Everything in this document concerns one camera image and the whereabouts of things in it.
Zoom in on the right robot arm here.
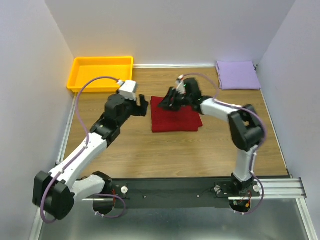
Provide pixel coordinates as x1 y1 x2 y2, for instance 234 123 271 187
158 78 266 196

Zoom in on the aluminium frame rail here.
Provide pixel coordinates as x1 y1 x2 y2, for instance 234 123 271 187
28 92 308 240

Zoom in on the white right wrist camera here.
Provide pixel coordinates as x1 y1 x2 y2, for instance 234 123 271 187
175 75 186 95

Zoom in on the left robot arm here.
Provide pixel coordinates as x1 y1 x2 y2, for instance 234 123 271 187
32 93 149 224

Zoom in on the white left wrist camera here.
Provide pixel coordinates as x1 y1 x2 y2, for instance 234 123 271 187
117 80 138 101

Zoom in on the yellow plastic bin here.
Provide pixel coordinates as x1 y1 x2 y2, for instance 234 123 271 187
66 56 134 93

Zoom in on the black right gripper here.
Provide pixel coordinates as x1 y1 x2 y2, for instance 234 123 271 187
156 87 192 113

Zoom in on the folded lavender t shirt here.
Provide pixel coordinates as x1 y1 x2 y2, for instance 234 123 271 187
216 61 261 90

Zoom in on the red t shirt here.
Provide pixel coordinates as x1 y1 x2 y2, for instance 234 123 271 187
150 96 203 133

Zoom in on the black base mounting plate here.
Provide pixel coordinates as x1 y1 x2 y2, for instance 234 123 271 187
102 177 260 209

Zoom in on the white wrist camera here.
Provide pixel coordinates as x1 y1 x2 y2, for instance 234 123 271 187
175 75 186 95
117 80 138 101

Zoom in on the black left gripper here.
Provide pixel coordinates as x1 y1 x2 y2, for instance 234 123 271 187
117 94 149 127

